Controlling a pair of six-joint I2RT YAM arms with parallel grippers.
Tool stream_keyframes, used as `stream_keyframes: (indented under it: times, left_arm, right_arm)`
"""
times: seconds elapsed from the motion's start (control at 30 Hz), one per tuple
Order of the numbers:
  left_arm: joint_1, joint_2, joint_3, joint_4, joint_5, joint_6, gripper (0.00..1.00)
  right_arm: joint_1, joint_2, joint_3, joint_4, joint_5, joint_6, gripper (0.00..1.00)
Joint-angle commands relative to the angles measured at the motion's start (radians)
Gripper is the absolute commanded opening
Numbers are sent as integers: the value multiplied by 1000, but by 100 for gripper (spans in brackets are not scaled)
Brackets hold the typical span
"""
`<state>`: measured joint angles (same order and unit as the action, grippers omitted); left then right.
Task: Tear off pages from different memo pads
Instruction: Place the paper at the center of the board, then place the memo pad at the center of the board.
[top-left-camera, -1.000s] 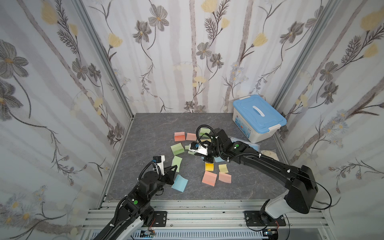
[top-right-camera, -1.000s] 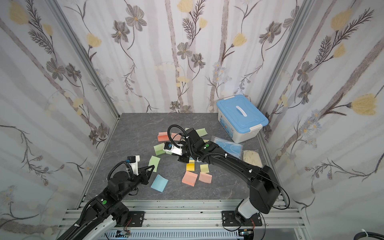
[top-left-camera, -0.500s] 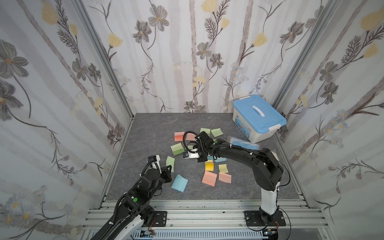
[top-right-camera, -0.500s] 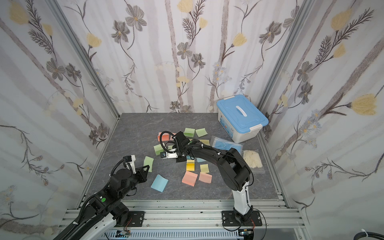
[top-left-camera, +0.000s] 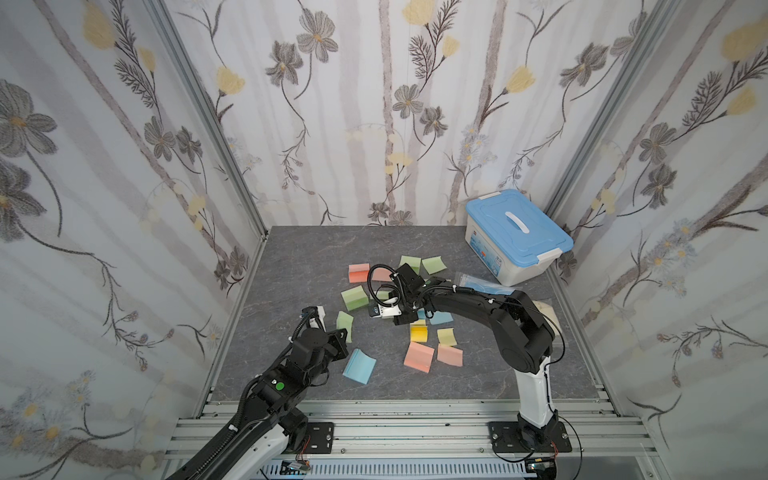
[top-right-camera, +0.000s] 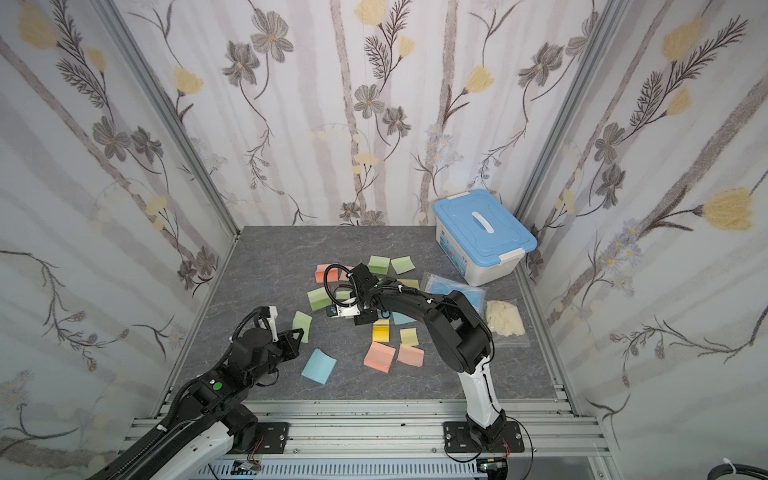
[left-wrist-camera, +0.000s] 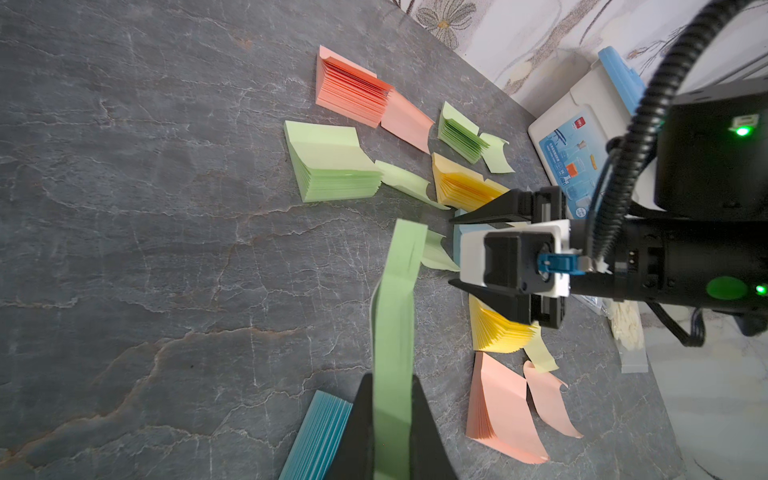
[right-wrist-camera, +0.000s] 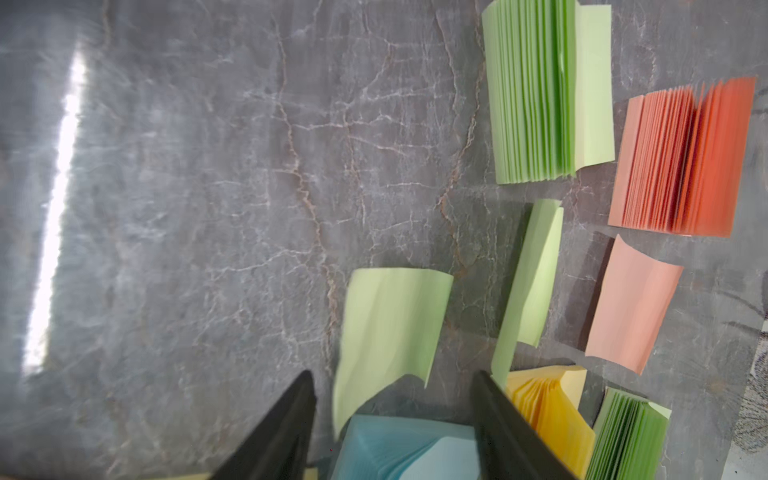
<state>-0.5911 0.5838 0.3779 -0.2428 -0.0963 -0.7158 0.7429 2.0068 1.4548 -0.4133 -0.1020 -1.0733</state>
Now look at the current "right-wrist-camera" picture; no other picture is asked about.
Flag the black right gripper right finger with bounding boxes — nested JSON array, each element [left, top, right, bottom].
[[470, 371, 574, 479]]

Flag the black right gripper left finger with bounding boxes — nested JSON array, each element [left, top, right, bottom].
[[214, 370, 317, 479]]

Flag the large yellow memo pad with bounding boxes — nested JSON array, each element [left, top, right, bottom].
[[505, 365, 596, 479]]

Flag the blue memo pad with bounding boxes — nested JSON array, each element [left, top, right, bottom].
[[331, 415, 481, 479]]

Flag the green memo pad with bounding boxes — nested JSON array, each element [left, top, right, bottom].
[[586, 387, 671, 479], [481, 0, 615, 184]]

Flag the torn green page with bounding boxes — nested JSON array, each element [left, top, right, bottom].
[[491, 199, 564, 387], [332, 268, 454, 439]]

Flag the torn red memo page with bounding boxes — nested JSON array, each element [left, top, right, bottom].
[[585, 236, 683, 375]]

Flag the red memo pad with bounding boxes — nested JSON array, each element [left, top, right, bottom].
[[608, 77, 757, 238]]

